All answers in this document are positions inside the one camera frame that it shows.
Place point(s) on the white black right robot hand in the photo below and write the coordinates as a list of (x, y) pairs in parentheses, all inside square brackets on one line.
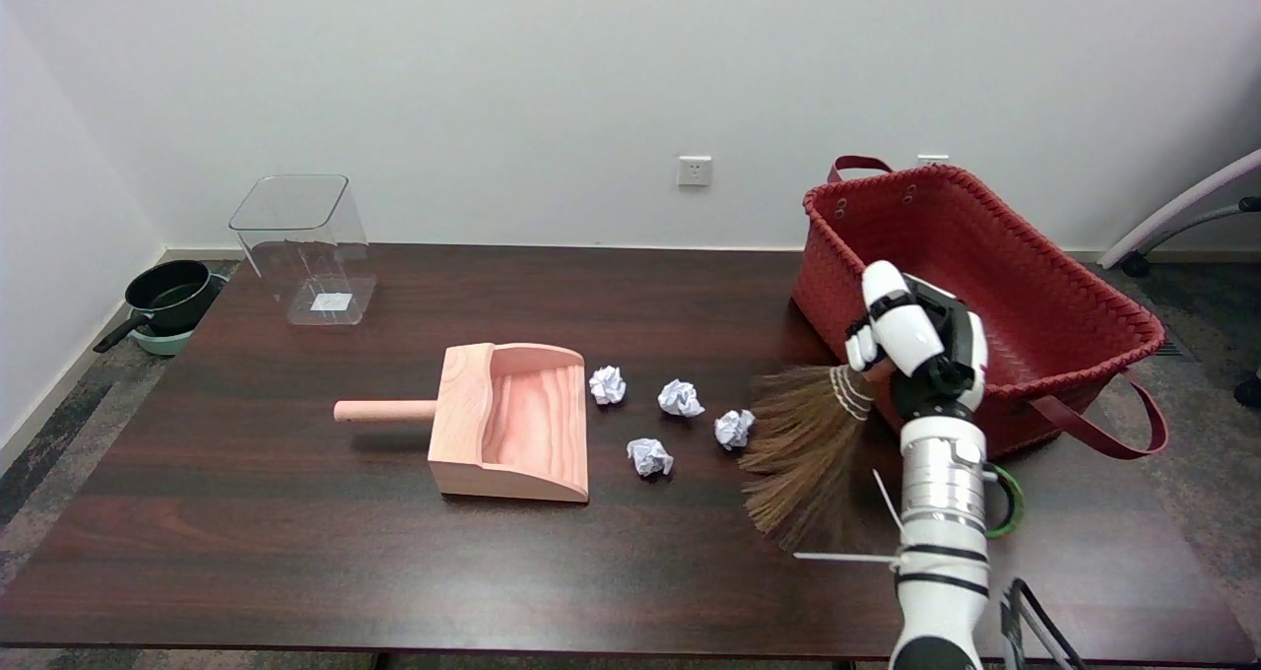
[(906, 330)]

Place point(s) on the brown straw hand broom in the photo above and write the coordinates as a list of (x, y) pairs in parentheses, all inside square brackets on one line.
[(808, 443)]

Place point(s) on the white paper ball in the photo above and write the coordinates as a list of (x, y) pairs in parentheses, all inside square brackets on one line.
[(650, 456), (681, 398), (734, 429), (608, 384)]

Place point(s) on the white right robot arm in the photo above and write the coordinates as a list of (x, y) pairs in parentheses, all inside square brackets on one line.
[(941, 493)]

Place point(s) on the wooden dustpan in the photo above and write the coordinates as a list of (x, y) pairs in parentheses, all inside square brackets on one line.
[(463, 424)]

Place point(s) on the red woven basket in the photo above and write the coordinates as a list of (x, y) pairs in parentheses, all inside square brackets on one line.
[(1044, 296)]

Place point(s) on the white zip tie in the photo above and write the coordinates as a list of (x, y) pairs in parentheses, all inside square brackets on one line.
[(847, 557), (889, 504)]

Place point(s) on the office chair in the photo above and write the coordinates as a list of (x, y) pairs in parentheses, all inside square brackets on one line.
[(1182, 202)]

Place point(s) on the clear plastic container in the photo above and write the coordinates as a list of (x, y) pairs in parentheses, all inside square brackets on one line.
[(305, 256)]

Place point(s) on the black saucepan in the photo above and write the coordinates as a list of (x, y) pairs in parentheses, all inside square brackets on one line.
[(172, 296)]

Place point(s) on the green pot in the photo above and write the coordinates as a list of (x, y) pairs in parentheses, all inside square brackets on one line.
[(163, 343)]

